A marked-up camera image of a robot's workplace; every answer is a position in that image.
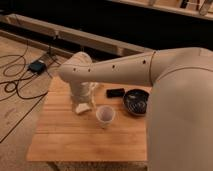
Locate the black rectangular block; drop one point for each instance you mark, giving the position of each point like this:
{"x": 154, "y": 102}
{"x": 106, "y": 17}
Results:
{"x": 111, "y": 93}

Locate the long metal rail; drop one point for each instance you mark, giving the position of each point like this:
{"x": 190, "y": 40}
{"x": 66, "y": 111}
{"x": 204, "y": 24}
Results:
{"x": 82, "y": 38}

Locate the dark ceramic bowl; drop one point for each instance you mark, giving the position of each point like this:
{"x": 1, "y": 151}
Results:
{"x": 135, "y": 102}

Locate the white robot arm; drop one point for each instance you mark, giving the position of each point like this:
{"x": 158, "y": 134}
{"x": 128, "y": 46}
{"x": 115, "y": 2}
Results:
{"x": 180, "y": 106}

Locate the white sponge block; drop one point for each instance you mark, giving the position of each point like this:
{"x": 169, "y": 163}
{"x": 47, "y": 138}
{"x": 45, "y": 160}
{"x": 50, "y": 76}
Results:
{"x": 81, "y": 108}

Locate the wooden table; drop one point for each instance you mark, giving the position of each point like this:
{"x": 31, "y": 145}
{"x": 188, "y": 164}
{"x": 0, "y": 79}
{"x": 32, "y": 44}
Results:
{"x": 62, "y": 135}

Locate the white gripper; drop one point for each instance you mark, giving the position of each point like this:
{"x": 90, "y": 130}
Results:
{"x": 83, "y": 93}

